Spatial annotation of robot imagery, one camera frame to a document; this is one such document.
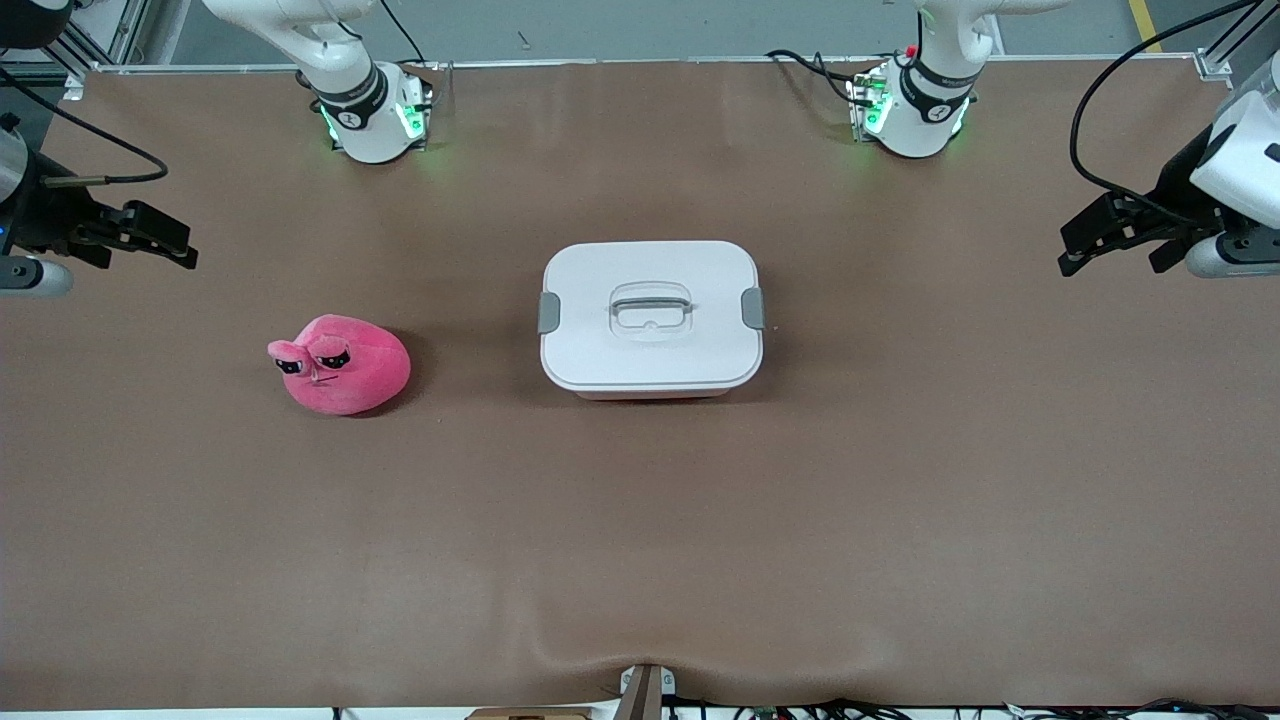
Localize black right base cable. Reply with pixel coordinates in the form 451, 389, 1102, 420
375, 0, 431, 66

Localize black base cable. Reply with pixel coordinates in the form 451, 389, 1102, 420
765, 48, 881, 103
375, 0, 431, 66

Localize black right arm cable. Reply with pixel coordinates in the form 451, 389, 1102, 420
0, 65, 169, 188

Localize brown table mat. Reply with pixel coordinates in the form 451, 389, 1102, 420
0, 55, 1280, 713

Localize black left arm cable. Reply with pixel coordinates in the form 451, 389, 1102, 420
1070, 0, 1263, 226

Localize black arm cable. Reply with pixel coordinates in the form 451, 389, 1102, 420
0, 65, 169, 188
1070, 0, 1263, 226

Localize pink plush toy with eyes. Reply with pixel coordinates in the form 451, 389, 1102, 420
266, 314, 412, 417

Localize black left base cable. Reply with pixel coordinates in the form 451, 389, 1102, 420
765, 48, 881, 103

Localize white box lid grey clips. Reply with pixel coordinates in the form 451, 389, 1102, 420
537, 240, 766, 393

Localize translucent pink box base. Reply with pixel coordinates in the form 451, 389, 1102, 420
575, 385, 736, 402

